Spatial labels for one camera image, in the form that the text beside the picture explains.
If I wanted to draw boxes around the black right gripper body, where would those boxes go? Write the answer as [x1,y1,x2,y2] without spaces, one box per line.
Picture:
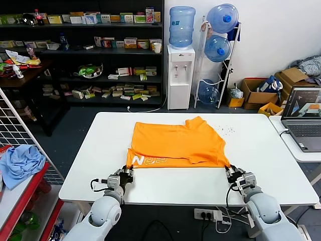
[227,170,246,186]

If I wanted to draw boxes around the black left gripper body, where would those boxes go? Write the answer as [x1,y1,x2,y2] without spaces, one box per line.
[114,169,135,186]

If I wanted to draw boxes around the orange t-shirt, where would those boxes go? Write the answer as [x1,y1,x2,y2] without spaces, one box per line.
[125,115,231,169]

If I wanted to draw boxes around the grey blue clothes pile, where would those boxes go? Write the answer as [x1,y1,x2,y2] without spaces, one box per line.
[290,54,321,85]

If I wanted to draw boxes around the large white table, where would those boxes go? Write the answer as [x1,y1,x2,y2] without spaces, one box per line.
[58,111,319,207]

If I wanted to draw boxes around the small yellow bin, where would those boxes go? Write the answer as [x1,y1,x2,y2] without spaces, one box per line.
[227,96,245,108]

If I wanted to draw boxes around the yellow bin with parts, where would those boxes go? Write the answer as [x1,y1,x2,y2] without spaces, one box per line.
[257,101,284,117]

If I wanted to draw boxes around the open cardboard box red rim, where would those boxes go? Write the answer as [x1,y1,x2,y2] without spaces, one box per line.
[240,77,279,110]

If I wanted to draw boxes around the small white side table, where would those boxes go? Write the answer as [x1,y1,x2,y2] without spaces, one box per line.
[268,114,321,163]

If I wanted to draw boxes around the clear plastic bag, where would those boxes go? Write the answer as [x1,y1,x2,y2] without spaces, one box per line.
[227,82,244,99]

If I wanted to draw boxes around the grey open laptop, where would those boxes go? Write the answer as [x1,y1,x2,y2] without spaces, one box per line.
[280,86,321,153]

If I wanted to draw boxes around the white floor power strip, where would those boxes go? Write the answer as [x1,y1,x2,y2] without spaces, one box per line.
[295,224,314,240]

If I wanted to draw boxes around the blue white bag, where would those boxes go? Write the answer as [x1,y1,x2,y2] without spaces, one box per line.
[258,75,283,94]

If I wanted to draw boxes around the white water dispenser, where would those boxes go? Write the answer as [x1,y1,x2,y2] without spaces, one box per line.
[167,44,196,110]

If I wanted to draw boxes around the white metal jug rack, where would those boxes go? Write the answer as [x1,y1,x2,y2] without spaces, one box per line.
[193,15,242,109]

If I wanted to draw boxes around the red and white cart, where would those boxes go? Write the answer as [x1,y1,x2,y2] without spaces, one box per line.
[0,144,65,241]

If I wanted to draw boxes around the clear bowl green packets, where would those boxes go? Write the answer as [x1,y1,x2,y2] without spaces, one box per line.
[73,62,103,79]

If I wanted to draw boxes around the crumpled light blue cloth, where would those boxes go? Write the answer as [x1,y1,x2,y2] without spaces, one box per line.
[0,144,46,190]

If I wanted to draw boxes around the brown cardboard box open flap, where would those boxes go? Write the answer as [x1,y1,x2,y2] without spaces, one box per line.
[274,67,319,101]

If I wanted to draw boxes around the green plastic bottle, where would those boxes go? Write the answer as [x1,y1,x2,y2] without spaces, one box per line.
[11,212,41,236]

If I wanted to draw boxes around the black shelf unit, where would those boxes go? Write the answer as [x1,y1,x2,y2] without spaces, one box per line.
[0,0,165,106]

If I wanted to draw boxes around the yellow white medicine box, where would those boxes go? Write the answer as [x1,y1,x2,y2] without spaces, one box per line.
[124,37,138,49]

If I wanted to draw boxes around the dark brown wooden table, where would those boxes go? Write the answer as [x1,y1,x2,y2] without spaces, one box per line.
[0,59,71,138]

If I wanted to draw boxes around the blue drink bottle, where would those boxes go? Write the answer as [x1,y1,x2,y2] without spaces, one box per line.
[59,32,69,51]

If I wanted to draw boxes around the small white bottle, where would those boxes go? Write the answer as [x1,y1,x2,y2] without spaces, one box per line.
[12,64,25,79]

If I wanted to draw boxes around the teal white medicine box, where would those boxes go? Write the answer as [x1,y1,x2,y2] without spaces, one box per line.
[119,13,134,24]

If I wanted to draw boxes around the purple drink bottle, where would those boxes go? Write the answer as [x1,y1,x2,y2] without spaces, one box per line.
[26,43,36,60]

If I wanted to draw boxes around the upright blue water jug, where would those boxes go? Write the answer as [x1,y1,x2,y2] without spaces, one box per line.
[168,6,196,49]

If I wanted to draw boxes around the white blue medicine box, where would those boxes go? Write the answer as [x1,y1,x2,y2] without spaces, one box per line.
[82,14,98,25]

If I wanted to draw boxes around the yellow green medicine box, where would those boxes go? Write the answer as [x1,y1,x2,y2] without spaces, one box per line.
[47,15,63,25]

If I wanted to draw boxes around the cola bottle red cap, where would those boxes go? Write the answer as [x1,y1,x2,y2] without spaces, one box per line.
[34,9,45,26]

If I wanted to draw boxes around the shiny silver bowl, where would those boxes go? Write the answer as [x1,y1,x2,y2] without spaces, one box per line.
[20,13,36,26]

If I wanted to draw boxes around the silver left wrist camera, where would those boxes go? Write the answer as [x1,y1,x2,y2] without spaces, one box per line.
[107,174,122,189]

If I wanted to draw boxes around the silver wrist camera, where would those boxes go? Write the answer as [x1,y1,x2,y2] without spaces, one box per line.
[235,172,258,191]
[107,174,122,189]

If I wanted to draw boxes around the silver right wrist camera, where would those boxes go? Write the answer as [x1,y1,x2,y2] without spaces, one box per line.
[235,172,258,191]

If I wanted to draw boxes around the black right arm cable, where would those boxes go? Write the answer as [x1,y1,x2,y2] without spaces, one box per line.
[225,184,249,217]

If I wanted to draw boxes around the black looped floor cable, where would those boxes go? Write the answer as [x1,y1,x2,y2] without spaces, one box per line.
[145,220,174,241]

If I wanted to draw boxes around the grey dispenser power cable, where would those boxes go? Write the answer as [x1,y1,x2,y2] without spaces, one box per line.
[126,94,168,113]

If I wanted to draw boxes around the white wire grid panel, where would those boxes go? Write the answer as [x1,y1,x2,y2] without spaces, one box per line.
[0,87,63,186]

